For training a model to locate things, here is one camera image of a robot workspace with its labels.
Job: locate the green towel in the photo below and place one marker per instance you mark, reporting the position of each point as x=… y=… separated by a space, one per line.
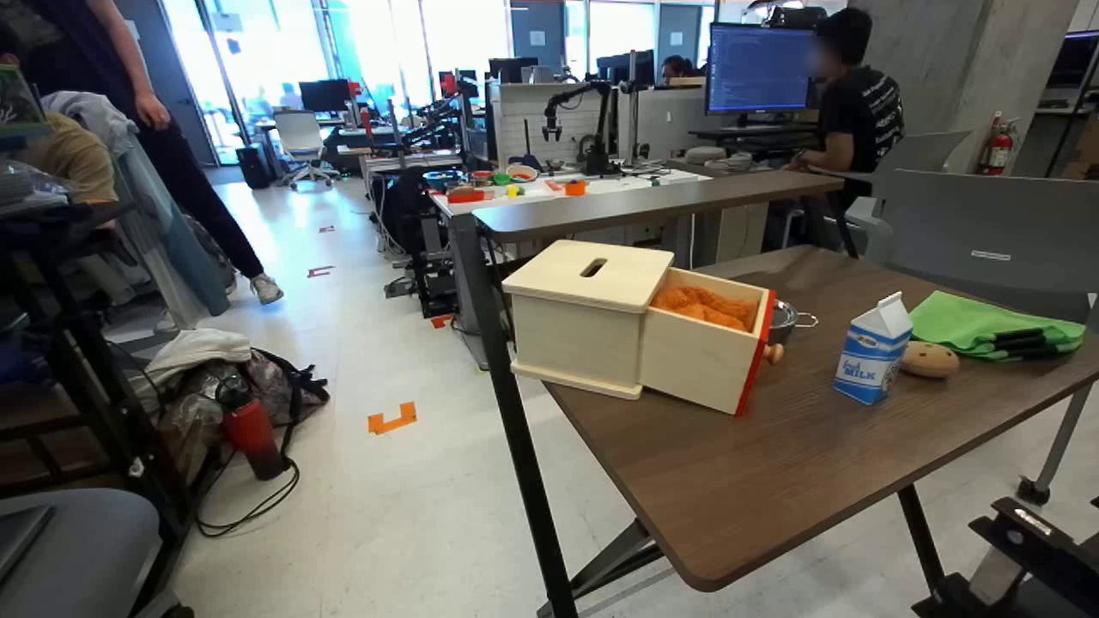
x=990 y=332

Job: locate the black background robot arm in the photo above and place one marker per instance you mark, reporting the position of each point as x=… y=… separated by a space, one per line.
x=583 y=116

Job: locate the wooden box with slot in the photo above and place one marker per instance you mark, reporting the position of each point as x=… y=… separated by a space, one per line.
x=580 y=315

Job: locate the long grey desk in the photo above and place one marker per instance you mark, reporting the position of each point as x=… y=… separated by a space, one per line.
x=566 y=216

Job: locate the orange drawer with wood front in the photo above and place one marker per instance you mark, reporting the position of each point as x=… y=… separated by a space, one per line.
x=707 y=338

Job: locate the white office chair far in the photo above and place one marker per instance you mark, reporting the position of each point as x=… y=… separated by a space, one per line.
x=307 y=148

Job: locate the computer monitor blue screen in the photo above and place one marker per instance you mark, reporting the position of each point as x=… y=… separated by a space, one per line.
x=756 y=69

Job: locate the blue white milk carton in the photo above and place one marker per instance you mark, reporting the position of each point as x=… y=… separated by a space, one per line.
x=875 y=353

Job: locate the red water bottle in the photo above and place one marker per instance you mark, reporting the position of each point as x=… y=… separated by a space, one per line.
x=248 y=428

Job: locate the black bag on floor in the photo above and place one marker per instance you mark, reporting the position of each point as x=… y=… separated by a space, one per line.
x=192 y=416

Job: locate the person in black shirt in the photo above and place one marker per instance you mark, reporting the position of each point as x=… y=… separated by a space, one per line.
x=859 y=116

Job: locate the brown potato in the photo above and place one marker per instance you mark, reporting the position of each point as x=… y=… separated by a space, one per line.
x=931 y=363

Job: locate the red fire extinguisher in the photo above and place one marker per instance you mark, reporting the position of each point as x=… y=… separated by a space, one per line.
x=998 y=146

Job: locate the standing person dark clothes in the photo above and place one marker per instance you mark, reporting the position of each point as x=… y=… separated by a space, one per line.
x=90 y=46

